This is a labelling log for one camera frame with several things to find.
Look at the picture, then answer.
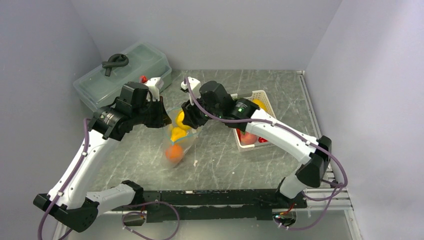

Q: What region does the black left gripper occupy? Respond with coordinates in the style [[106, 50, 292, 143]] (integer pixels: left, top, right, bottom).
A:
[[132, 96, 173, 128]]

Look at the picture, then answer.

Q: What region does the clear zip top bag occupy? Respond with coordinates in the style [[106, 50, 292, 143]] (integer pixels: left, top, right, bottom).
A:
[[161, 108, 203, 168]]

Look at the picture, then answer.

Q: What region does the green lidded storage box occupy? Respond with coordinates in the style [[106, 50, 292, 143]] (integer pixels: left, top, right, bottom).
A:
[[73, 42, 172, 112]]

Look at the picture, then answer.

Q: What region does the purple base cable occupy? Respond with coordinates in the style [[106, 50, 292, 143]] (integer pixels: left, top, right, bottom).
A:
[[121, 202, 181, 240]]

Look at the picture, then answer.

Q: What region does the orange toy orange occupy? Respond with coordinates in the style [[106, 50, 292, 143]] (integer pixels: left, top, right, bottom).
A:
[[165, 144, 184, 164]]

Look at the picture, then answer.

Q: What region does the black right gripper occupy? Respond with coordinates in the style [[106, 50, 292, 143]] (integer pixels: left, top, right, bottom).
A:
[[181, 90, 223, 129]]

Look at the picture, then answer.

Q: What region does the white perforated plastic basket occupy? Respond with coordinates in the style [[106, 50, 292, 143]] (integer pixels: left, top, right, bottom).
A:
[[230, 89, 282, 153]]

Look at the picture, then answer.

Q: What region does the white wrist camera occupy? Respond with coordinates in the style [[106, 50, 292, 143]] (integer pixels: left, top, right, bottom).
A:
[[144, 77, 164, 102], [180, 77, 202, 98]]

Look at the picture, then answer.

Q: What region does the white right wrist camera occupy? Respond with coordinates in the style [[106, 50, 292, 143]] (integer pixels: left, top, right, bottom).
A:
[[180, 77, 202, 98]]

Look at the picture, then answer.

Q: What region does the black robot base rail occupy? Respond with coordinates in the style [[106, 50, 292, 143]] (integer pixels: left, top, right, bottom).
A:
[[114, 188, 307, 223]]

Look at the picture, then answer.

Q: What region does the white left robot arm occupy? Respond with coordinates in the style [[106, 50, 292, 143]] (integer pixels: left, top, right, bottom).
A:
[[33, 77, 171, 233]]

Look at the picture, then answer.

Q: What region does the yellow toy lemon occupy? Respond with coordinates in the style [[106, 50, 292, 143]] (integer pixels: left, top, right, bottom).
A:
[[252, 99, 268, 111]]

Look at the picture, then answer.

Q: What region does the aluminium frame rail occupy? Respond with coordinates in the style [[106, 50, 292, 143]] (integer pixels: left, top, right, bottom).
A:
[[296, 70, 352, 209]]

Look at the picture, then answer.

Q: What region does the red toy pepper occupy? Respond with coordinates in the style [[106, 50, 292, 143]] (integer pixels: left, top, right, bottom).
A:
[[258, 137, 268, 143]]

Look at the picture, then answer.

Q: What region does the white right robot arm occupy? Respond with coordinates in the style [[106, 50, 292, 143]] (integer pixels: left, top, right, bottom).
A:
[[180, 77, 331, 208]]

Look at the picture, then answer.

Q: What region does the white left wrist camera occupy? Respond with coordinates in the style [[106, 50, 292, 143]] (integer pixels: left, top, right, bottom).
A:
[[144, 77, 164, 102]]

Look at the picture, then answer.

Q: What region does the pink toy peach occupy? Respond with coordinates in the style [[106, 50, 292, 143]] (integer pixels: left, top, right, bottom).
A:
[[239, 132, 258, 145]]

